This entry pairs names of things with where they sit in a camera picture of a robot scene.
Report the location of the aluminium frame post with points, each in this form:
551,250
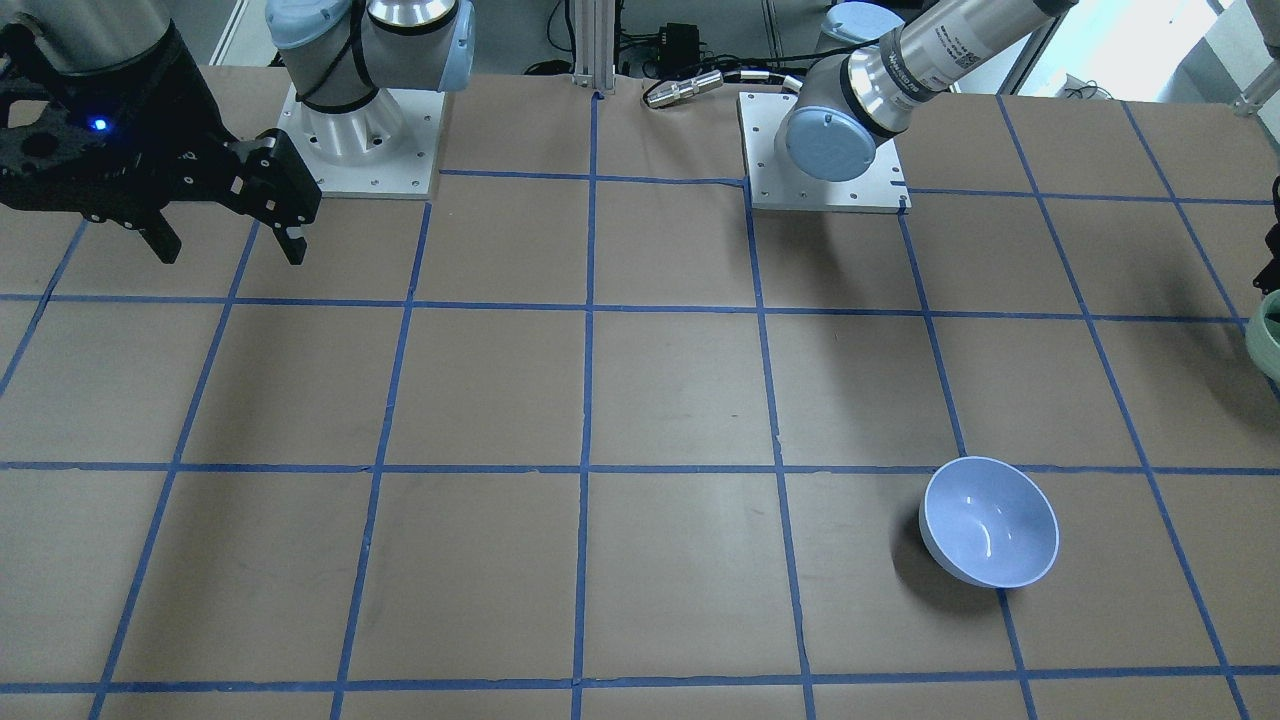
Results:
594,44

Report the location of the green bowl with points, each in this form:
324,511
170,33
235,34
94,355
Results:
1262,336

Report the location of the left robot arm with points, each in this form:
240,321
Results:
856,98

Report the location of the blue bowl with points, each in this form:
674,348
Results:
987,523

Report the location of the black power adapter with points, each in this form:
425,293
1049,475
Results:
679,46

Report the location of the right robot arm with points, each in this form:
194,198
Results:
339,54

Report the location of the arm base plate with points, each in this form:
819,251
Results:
777,184
387,150

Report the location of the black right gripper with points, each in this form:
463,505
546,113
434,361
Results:
187,93

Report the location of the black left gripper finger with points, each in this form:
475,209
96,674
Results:
1268,279

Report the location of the silver cable connector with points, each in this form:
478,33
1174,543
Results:
672,92

